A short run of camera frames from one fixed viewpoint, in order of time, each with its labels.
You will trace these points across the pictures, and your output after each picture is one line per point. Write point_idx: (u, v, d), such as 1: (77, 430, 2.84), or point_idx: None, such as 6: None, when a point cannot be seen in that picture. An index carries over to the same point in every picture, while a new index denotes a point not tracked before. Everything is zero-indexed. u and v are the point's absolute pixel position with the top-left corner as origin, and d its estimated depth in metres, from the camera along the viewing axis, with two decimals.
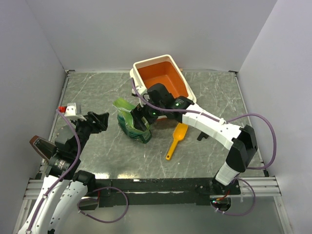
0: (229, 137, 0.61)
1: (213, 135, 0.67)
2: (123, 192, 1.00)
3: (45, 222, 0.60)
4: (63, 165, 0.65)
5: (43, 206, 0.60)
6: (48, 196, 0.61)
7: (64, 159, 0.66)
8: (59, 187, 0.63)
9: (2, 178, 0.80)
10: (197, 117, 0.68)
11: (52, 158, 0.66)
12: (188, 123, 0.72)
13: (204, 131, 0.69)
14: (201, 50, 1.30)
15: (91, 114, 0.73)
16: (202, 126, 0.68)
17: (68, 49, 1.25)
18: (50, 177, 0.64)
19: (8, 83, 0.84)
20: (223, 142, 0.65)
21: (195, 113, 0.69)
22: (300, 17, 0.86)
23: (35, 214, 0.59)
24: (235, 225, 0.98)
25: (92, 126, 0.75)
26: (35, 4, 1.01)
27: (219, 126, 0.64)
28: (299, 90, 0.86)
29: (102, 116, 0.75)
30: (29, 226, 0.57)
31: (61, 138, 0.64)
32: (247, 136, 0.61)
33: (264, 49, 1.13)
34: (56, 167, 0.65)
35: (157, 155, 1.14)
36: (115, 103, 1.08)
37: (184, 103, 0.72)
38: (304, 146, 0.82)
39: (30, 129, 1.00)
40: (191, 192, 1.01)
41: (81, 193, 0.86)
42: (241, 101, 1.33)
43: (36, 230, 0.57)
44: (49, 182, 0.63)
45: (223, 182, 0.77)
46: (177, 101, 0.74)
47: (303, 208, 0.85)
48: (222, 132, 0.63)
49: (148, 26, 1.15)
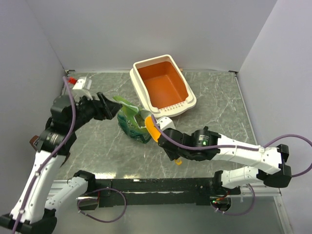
0: (276, 165, 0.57)
1: (251, 164, 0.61)
2: (122, 192, 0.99)
3: (40, 202, 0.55)
4: (56, 139, 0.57)
5: (36, 185, 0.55)
6: (41, 173, 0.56)
7: (57, 133, 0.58)
8: (52, 164, 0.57)
9: (1, 178, 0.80)
10: (235, 152, 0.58)
11: (45, 131, 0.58)
12: (217, 158, 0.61)
13: (242, 162, 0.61)
14: (202, 50, 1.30)
15: (100, 96, 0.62)
16: (240, 159, 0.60)
17: (68, 49, 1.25)
18: (42, 152, 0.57)
19: (8, 83, 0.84)
20: (263, 168, 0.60)
21: (229, 148, 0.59)
22: (301, 17, 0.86)
23: (28, 192, 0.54)
24: (235, 224, 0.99)
25: (97, 108, 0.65)
26: (35, 5, 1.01)
27: (259, 154, 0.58)
28: (299, 91, 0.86)
29: (113, 105, 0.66)
30: (23, 206, 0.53)
31: (58, 106, 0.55)
32: (286, 155, 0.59)
33: (264, 49, 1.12)
34: (48, 142, 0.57)
35: (157, 155, 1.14)
36: (115, 97, 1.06)
37: (208, 138, 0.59)
38: (305, 146, 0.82)
39: (30, 128, 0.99)
40: (191, 192, 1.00)
41: (82, 187, 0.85)
42: (241, 101, 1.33)
43: (29, 210, 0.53)
44: (41, 158, 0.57)
45: (230, 186, 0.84)
46: (200, 138, 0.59)
47: (303, 208, 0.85)
48: (265, 161, 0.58)
49: (147, 26, 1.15)
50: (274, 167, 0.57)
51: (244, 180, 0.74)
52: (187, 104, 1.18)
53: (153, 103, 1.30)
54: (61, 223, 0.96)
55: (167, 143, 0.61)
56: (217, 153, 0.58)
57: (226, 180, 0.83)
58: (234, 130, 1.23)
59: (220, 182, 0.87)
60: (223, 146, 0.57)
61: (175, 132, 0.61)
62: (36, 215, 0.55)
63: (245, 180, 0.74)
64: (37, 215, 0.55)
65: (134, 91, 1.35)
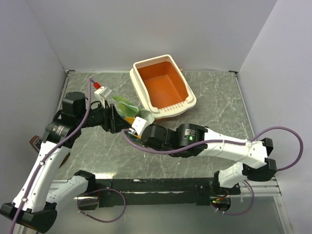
0: (262, 159, 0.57)
1: (238, 159, 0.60)
2: (121, 192, 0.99)
3: (43, 192, 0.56)
4: (62, 131, 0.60)
5: (40, 175, 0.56)
6: (46, 163, 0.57)
7: (62, 125, 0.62)
8: (57, 154, 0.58)
9: (1, 178, 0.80)
10: (223, 147, 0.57)
11: (51, 124, 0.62)
12: (204, 153, 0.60)
13: (227, 157, 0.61)
14: (201, 50, 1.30)
15: (113, 107, 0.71)
16: (227, 154, 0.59)
17: (68, 49, 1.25)
18: (48, 143, 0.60)
19: (8, 83, 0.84)
20: (249, 162, 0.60)
21: (217, 143, 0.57)
22: (301, 17, 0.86)
23: (31, 181, 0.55)
24: (235, 224, 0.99)
25: (105, 118, 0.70)
26: (35, 5, 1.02)
27: (246, 149, 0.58)
28: (299, 91, 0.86)
29: (122, 120, 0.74)
30: (26, 194, 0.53)
31: (69, 98, 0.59)
32: (271, 148, 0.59)
33: (264, 49, 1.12)
34: (54, 133, 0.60)
35: (157, 155, 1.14)
36: (115, 97, 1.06)
37: (194, 132, 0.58)
38: (305, 146, 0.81)
39: (30, 128, 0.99)
40: (191, 192, 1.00)
41: (82, 186, 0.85)
42: (241, 101, 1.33)
43: (32, 199, 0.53)
44: (47, 148, 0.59)
45: (227, 185, 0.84)
46: (186, 133, 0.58)
47: (303, 209, 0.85)
48: (252, 155, 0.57)
49: (147, 26, 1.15)
50: (261, 162, 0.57)
51: (235, 178, 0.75)
52: (187, 104, 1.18)
53: (153, 103, 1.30)
54: (61, 223, 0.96)
55: (150, 141, 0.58)
56: (204, 149, 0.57)
57: (222, 180, 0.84)
58: (234, 130, 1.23)
59: (218, 182, 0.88)
60: (211, 141, 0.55)
61: (158, 129, 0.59)
62: (39, 204, 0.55)
63: (236, 178, 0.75)
64: (39, 205, 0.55)
65: (134, 91, 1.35)
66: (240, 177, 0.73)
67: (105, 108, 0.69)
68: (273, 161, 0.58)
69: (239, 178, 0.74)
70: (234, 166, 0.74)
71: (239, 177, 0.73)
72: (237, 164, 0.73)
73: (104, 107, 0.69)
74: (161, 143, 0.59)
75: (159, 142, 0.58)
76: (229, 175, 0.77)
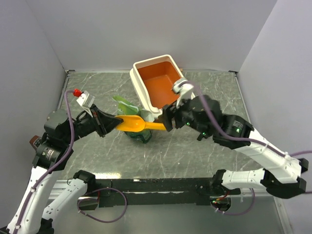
0: (295, 177, 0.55)
1: (269, 167, 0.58)
2: (122, 192, 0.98)
3: (36, 217, 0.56)
4: (51, 155, 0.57)
5: (31, 202, 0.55)
6: (36, 189, 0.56)
7: (52, 148, 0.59)
8: (48, 180, 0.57)
9: (1, 179, 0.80)
10: (263, 150, 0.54)
11: (40, 146, 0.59)
12: (240, 149, 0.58)
13: (260, 162, 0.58)
14: (202, 50, 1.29)
15: (97, 113, 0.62)
16: (262, 159, 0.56)
17: (68, 49, 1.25)
18: (38, 168, 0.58)
19: (8, 83, 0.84)
20: (279, 175, 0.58)
21: (259, 145, 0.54)
22: (300, 17, 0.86)
23: (24, 208, 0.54)
24: (234, 224, 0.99)
25: (96, 126, 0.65)
26: (35, 5, 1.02)
27: (283, 161, 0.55)
28: (298, 91, 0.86)
29: (111, 119, 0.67)
30: (19, 221, 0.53)
31: (52, 123, 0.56)
32: (305, 170, 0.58)
33: (263, 49, 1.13)
34: (45, 157, 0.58)
35: (157, 155, 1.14)
36: (114, 98, 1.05)
37: (243, 127, 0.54)
38: (305, 146, 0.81)
39: (30, 128, 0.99)
40: (191, 191, 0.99)
41: (81, 190, 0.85)
42: (241, 101, 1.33)
43: (26, 225, 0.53)
44: (38, 174, 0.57)
45: (230, 186, 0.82)
46: (235, 124, 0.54)
47: (303, 209, 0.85)
48: (286, 169, 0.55)
49: (147, 26, 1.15)
50: (292, 178, 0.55)
51: (247, 184, 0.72)
52: None
53: (153, 103, 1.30)
54: (61, 223, 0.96)
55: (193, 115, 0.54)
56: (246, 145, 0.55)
57: (227, 180, 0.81)
58: None
59: (220, 180, 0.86)
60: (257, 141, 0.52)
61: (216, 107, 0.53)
62: (32, 229, 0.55)
63: (248, 184, 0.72)
64: (33, 229, 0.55)
65: (134, 91, 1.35)
66: (256, 185, 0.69)
67: (93, 117, 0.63)
68: (303, 182, 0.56)
69: (252, 184, 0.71)
70: (252, 173, 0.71)
71: (255, 184, 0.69)
72: (255, 171, 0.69)
73: (92, 116, 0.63)
74: (205, 120, 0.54)
75: (204, 120, 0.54)
76: (243, 178, 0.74)
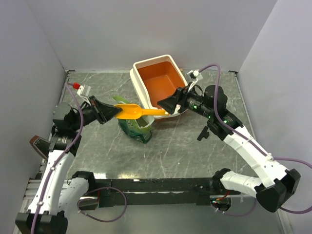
0: (272, 178, 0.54)
1: (252, 166, 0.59)
2: (122, 192, 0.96)
3: (55, 197, 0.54)
4: (67, 141, 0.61)
5: (52, 180, 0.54)
6: (56, 168, 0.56)
7: (65, 136, 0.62)
8: (66, 160, 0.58)
9: (1, 178, 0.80)
10: (243, 144, 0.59)
11: (52, 137, 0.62)
12: (227, 143, 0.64)
13: (245, 159, 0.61)
14: (202, 50, 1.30)
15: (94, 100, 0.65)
16: (244, 154, 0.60)
17: (68, 48, 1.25)
18: (55, 151, 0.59)
19: (8, 83, 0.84)
20: (261, 177, 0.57)
21: (242, 138, 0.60)
22: (300, 17, 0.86)
23: (45, 185, 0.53)
24: (234, 224, 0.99)
25: (96, 114, 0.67)
26: (35, 5, 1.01)
27: (263, 160, 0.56)
28: (299, 91, 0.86)
29: (110, 108, 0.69)
30: (41, 198, 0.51)
31: (58, 115, 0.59)
32: (293, 182, 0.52)
33: (264, 49, 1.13)
34: (60, 143, 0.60)
35: (157, 155, 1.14)
36: (114, 97, 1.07)
37: (232, 121, 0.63)
38: (305, 146, 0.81)
39: (30, 128, 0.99)
40: (191, 191, 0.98)
41: (83, 187, 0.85)
42: (241, 101, 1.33)
43: (48, 201, 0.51)
44: (54, 156, 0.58)
45: (229, 186, 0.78)
46: (226, 117, 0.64)
47: (303, 209, 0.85)
48: (265, 168, 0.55)
49: (147, 26, 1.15)
50: (269, 179, 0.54)
51: (243, 187, 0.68)
52: None
53: (153, 103, 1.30)
54: None
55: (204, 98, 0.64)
56: (228, 135, 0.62)
57: (227, 178, 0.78)
58: None
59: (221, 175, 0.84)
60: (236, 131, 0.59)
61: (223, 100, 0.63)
62: (54, 209, 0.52)
63: (244, 188, 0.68)
64: (54, 211, 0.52)
65: (134, 91, 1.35)
66: (250, 191, 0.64)
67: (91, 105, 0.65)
68: (283, 187, 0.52)
69: (247, 190, 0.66)
70: (251, 178, 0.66)
71: (248, 190, 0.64)
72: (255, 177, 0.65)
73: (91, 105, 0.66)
74: (209, 106, 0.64)
75: (208, 105, 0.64)
76: (241, 181, 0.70)
